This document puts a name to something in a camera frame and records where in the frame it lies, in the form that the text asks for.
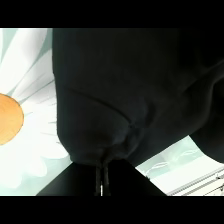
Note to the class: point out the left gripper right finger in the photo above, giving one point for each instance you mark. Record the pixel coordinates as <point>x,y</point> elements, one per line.
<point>131,180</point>

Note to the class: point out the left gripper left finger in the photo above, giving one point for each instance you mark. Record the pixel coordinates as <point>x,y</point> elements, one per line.
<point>78,181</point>

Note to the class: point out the black garment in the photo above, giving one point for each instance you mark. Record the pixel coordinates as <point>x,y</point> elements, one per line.
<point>133,90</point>

